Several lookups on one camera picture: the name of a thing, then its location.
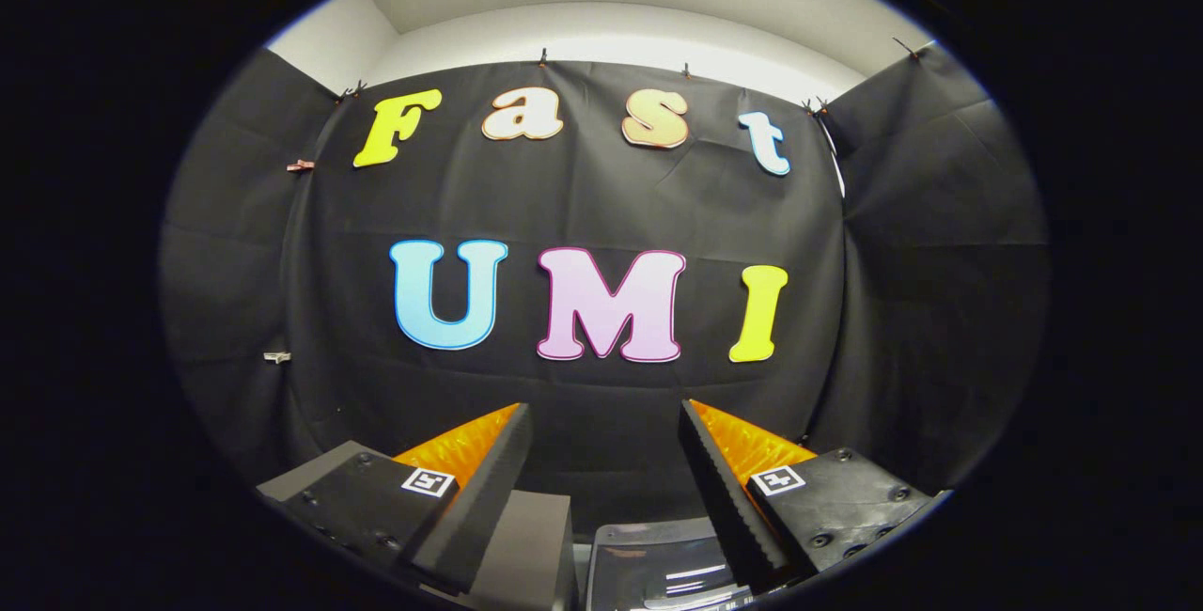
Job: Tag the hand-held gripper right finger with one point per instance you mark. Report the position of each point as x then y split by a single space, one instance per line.
724 508

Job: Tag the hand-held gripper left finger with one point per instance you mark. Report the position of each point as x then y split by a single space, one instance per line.
475 517

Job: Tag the grey washing machine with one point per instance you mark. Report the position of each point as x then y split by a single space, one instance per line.
648 528

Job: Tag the silver clip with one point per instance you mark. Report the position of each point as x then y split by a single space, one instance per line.
277 357

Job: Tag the black backdrop cloth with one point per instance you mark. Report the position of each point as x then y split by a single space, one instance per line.
601 197

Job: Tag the red clip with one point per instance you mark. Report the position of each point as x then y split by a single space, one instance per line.
301 165

